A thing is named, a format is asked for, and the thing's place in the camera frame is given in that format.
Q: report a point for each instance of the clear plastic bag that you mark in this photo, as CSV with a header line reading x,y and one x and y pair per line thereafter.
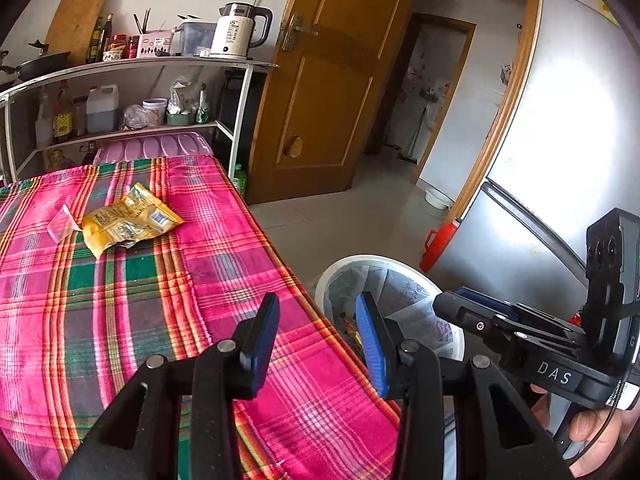
x,y
132,119

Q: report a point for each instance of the silver refrigerator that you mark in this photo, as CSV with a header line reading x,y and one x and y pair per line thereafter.
x,y
540,135

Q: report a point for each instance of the white floor basin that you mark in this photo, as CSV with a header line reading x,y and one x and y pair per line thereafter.
x,y
437,198

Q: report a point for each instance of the yellow snack packet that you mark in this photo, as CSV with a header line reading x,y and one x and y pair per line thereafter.
x,y
130,220

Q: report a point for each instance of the clear plastic bottle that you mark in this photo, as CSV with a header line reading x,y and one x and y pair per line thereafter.
x,y
44,127

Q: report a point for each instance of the white plastic tub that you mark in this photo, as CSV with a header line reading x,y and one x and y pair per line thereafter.
x,y
155,112

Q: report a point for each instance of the white plastic jug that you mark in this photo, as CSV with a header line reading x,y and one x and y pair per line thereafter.
x,y
102,112

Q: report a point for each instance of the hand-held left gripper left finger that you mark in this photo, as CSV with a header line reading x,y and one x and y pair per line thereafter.
x,y
265,340

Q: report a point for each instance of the red sauce jar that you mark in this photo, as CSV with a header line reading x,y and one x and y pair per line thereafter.
x,y
117,47

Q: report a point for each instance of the wooden door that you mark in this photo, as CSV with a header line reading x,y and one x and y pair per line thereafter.
x,y
325,110

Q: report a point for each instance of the white metal shelf rack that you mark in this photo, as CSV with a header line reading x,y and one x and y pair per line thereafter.
x,y
150,60

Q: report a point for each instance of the wooden cutting board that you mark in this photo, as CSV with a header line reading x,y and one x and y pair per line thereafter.
x,y
75,20

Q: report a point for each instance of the green bowl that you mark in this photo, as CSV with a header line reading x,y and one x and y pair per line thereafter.
x,y
180,120

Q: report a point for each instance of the clear plastic pitcher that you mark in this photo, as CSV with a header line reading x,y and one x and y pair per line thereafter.
x,y
197,40

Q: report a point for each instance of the person's right hand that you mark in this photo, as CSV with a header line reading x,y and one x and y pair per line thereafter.
x,y
585,427

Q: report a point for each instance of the bag of groceries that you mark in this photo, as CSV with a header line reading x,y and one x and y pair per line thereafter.
x,y
182,97

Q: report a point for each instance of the yellow label oil bottle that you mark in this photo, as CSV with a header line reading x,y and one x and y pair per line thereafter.
x,y
63,120

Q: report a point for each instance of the clear plastic wrapper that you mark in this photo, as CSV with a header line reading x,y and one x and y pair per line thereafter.
x,y
62,222

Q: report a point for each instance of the white round trash bin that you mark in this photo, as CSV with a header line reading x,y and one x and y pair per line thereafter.
x,y
350,260

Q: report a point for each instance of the dark sauce bottle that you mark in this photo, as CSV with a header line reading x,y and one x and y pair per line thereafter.
x,y
106,35
95,45

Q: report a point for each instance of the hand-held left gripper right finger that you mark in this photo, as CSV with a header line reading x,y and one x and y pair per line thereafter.
x,y
370,345

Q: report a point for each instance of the red plastic jug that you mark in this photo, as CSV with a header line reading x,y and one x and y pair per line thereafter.
x,y
440,245

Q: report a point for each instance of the black frying pan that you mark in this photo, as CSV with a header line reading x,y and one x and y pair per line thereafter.
x,y
40,65

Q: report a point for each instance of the pink plaid tablecloth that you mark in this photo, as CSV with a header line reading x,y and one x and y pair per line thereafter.
x,y
150,310

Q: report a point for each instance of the green plastic bag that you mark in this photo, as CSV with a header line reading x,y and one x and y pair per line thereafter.
x,y
202,107

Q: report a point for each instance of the pink utensil holder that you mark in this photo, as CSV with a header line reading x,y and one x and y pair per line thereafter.
x,y
156,45

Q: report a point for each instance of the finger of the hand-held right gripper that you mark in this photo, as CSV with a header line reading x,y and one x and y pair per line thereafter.
x,y
465,312
540,317

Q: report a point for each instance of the green plastic bottle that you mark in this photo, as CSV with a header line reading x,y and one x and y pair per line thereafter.
x,y
240,182

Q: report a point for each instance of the white electric kettle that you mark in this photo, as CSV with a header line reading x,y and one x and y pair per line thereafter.
x,y
230,35

